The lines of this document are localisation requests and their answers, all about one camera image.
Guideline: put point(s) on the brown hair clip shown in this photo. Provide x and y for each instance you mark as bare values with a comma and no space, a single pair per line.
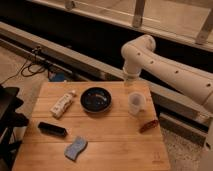
148,126

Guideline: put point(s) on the dark blue bowl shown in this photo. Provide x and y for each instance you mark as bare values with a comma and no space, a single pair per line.
95,100

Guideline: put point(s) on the blue object on floor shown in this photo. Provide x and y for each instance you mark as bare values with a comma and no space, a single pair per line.
57,78

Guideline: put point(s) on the black rectangular box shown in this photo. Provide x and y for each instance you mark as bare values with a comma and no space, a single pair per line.
52,129

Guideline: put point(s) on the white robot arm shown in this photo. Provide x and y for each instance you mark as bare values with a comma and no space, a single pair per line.
139,54

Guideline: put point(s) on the wooden folding table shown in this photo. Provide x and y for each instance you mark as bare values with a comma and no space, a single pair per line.
114,140

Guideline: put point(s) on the white tube bottle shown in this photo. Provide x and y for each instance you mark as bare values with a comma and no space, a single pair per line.
62,104

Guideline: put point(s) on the blue sponge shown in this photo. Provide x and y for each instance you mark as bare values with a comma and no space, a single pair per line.
73,150

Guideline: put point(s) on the black chair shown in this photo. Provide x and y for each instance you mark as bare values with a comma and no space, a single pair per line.
9,119

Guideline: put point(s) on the translucent plastic cup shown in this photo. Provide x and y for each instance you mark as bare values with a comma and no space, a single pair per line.
136,102

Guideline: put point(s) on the translucent amber end tool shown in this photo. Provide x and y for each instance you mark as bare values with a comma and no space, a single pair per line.
129,84

